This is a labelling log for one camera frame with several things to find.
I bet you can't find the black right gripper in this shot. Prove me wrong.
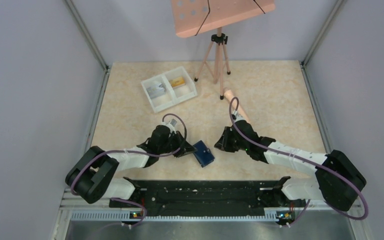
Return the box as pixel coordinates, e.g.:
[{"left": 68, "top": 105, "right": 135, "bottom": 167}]
[{"left": 214, "top": 126, "right": 249, "bottom": 153}]

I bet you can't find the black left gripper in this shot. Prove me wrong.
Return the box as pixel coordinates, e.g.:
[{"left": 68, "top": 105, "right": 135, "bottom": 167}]
[{"left": 158, "top": 130, "right": 197, "bottom": 158}]

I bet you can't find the blue leather card holder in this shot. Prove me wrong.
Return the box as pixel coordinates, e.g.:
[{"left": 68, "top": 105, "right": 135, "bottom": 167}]
[{"left": 192, "top": 140, "right": 215, "bottom": 168}]

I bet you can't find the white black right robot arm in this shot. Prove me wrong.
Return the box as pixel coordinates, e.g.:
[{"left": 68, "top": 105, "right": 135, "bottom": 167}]
[{"left": 214, "top": 120, "right": 367, "bottom": 212}]

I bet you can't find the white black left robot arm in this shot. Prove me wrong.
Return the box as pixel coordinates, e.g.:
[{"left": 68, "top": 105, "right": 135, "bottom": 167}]
[{"left": 65, "top": 123, "right": 197, "bottom": 207}]

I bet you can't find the silver card in tray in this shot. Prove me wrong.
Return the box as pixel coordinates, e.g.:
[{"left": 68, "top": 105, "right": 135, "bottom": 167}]
[{"left": 146, "top": 82, "right": 166, "bottom": 99}]

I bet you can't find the yellow card in tray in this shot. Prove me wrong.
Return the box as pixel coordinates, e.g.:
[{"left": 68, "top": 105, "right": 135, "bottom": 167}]
[{"left": 168, "top": 76, "right": 186, "bottom": 89}]

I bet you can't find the pink cylindrical tube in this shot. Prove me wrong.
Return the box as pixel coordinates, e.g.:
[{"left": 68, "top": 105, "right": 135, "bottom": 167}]
[{"left": 224, "top": 87, "right": 251, "bottom": 123}]

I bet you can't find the white two-compartment plastic tray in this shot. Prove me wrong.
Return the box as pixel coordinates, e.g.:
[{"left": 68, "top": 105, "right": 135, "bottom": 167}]
[{"left": 140, "top": 66, "right": 198, "bottom": 113}]

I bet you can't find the pink tripod music stand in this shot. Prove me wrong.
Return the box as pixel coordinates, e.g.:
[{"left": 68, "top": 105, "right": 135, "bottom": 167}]
[{"left": 170, "top": 0, "right": 276, "bottom": 100}]

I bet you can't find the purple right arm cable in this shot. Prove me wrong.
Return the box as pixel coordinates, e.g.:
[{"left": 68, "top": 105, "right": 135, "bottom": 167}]
[{"left": 228, "top": 96, "right": 370, "bottom": 229}]

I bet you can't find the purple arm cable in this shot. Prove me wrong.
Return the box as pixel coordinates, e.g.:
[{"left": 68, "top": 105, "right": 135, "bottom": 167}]
[
  {"left": 228, "top": 96, "right": 370, "bottom": 229},
  {"left": 69, "top": 113, "right": 188, "bottom": 229}
]

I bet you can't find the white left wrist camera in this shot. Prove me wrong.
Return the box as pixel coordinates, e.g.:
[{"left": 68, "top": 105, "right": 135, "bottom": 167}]
[{"left": 167, "top": 119, "right": 178, "bottom": 129}]

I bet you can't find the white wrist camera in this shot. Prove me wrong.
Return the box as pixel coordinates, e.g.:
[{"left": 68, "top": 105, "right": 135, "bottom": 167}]
[
  {"left": 167, "top": 119, "right": 178, "bottom": 129},
  {"left": 231, "top": 113, "right": 246, "bottom": 122}
]

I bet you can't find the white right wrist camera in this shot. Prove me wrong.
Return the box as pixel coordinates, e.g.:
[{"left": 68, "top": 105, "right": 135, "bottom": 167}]
[{"left": 231, "top": 113, "right": 246, "bottom": 122}]

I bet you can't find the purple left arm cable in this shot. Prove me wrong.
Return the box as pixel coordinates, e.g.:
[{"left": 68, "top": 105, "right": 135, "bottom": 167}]
[{"left": 69, "top": 113, "right": 188, "bottom": 229}]

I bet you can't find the aluminium frame rail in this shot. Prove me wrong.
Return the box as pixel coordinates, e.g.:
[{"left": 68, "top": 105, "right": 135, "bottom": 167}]
[{"left": 52, "top": 198, "right": 374, "bottom": 240}]

